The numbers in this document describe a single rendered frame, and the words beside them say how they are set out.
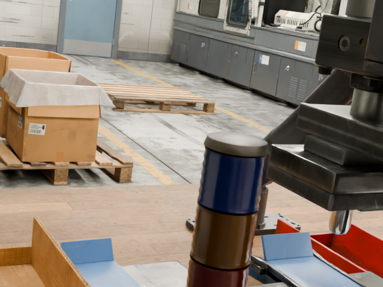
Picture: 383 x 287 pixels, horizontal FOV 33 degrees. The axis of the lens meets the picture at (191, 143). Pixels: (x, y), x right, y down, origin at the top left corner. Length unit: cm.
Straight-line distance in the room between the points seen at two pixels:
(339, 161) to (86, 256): 38
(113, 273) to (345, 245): 41
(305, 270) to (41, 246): 33
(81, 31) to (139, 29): 110
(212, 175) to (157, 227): 70
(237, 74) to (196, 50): 156
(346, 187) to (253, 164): 23
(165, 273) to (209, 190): 49
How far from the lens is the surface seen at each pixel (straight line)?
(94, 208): 113
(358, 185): 60
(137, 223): 108
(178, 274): 87
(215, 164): 37
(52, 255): 80
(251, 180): 38
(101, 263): 86
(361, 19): 61
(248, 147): 37
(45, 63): 469
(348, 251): 107
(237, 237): 39
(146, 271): 86
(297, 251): 80
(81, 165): 425
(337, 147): 62
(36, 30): 1160
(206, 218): 38
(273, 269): 75
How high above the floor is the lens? 127
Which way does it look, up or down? 13 degrees down
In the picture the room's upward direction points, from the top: 8 degrees clockwise
